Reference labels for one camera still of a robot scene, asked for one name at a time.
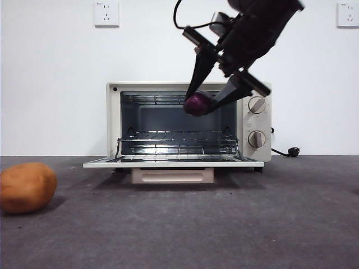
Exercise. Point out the brown potato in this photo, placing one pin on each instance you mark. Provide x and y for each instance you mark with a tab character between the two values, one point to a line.
26	187

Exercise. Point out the white wall socket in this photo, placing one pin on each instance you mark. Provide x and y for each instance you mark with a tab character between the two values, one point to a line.
106	14
348	15

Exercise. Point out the oven door with glass window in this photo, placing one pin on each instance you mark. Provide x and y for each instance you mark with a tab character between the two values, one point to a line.
174	163

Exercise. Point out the cream toaster oven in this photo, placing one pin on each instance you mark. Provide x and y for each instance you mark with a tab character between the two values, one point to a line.
113	123

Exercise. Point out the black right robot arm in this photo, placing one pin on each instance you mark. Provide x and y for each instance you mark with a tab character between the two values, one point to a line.
261	28

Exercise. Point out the beige oven knob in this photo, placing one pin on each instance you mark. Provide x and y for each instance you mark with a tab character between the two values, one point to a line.
256	139
257	106

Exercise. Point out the right gripper's grey camera box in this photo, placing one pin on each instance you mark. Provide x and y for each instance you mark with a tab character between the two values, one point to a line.
220	23

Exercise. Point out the purple eggplant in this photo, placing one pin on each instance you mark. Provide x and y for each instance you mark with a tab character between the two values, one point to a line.
197	105

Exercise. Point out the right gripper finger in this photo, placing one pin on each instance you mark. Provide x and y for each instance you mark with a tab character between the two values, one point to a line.
202	70
232	89

